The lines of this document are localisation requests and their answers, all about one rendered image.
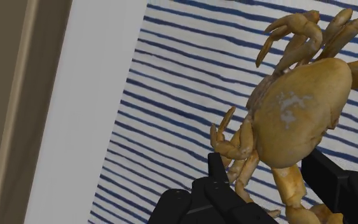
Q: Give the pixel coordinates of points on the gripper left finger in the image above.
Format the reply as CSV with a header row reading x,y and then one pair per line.
x,y
217,192

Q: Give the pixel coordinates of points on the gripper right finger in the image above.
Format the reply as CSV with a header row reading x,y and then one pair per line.
x,y
352,192

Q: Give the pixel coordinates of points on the brown crab figure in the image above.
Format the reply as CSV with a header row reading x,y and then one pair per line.
x,y
296,118

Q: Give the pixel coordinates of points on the bed with blue striped cover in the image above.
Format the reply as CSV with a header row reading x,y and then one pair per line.
x,y
181,93

